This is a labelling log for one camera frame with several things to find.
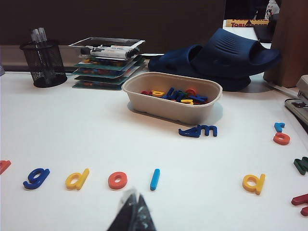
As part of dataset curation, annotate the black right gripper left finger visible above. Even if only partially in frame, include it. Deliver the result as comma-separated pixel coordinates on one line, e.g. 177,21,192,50
107,187,138,231

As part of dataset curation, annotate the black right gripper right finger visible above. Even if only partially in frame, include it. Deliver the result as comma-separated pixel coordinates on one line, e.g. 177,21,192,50
136,192,157,231

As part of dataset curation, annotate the orange letter o magnet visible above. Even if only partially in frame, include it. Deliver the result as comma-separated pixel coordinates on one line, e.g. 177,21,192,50
108,171,128,191
273,132,291,145

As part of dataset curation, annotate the yellow letter d magnet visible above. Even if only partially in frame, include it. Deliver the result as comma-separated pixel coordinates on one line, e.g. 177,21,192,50
65,168,90,191
242,173,266,195

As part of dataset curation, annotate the blue letter g magnet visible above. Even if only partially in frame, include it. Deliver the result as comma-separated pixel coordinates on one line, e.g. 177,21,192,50
23,167,51,190

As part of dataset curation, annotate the light blue letter l magnet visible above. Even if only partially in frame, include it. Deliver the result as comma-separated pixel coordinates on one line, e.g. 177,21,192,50
149,168,161,192

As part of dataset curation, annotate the blue letter m magnet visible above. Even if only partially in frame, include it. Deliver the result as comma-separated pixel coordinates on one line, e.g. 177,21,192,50
196,125,218,138

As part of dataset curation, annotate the blue letter u magnet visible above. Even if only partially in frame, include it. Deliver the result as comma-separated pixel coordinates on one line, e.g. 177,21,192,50
165,87,178,100

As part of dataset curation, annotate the blue letter k magnet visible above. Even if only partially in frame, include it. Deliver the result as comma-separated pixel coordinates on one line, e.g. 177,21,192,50
190,93,208,104

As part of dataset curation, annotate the orange letter a magnet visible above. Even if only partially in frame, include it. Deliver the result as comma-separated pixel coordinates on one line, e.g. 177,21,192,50
0,160,12,175

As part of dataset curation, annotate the green letter magnet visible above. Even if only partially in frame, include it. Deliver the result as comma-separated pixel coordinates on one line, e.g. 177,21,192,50
293,156,308,175

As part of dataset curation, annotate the blue number 4 magnet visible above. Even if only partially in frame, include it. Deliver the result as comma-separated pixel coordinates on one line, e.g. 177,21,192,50
178,124,202,139

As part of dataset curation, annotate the beige rectangular tray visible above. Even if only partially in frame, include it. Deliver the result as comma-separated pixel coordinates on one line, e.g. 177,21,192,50
121,71,223,125

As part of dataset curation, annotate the navy blue foam slipper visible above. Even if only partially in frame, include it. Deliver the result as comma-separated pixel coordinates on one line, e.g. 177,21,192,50
187,27,282,79
148,44,252,92

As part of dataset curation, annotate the white black marker pen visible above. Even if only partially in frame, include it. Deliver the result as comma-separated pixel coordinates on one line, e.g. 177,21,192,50
80,45,140,60

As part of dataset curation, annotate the black mesh pen holder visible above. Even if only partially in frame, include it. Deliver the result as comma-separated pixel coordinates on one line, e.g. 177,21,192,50
19,39,68,88

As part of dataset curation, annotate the clear plastic tray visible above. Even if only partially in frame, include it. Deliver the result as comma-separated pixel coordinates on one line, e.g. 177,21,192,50
68,37,146,61

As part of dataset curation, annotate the brown fabric desk partition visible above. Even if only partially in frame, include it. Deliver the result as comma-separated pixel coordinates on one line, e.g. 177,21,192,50
0,0,227,55

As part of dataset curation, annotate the white and black device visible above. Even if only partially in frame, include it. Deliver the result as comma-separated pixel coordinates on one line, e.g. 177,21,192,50
284,74,308,123

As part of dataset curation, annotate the yellow Toblerone box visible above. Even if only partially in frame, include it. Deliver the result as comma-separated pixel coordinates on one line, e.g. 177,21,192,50
226,19,270,28

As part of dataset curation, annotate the brown wooden box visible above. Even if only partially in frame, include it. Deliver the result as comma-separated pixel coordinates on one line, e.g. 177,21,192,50
263,0,308,89

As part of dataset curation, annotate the white labelled bottle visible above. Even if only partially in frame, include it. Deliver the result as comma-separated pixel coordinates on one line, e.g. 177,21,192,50
264,0,281,20

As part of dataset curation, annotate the white cable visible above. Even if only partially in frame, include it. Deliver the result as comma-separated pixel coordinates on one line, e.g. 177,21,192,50
262,80,299,99

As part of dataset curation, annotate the beige partition base rail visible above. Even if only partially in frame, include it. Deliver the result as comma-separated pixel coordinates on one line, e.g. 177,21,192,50
0,44,81,72

